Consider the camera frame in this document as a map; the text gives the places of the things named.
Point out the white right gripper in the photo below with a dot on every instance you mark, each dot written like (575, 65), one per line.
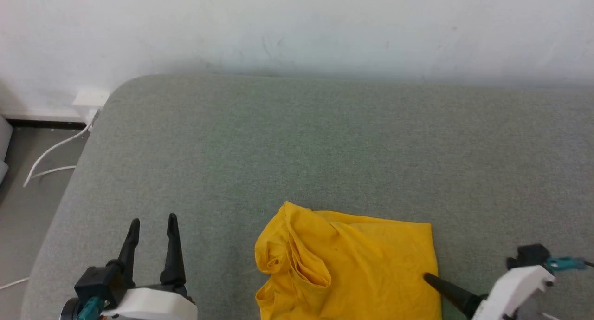
(513, 290)

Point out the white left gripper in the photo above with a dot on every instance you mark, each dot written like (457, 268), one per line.
(153, 305)

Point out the yellow t-shirt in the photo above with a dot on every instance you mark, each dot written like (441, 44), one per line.
(352, 264)

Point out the dark baseboard strip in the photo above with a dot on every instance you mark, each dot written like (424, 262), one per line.
(46, 123)

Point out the grey fabric sofa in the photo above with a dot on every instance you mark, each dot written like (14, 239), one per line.
(301, 148)

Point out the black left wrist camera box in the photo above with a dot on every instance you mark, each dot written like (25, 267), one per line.
(97, 283)

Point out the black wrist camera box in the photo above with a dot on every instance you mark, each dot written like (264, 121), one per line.
(97, 283)
(529, 256)

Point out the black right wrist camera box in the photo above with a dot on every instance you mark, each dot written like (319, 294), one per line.
(529, 256)

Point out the white wall socket box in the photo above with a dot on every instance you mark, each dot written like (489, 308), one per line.
(90, 99)

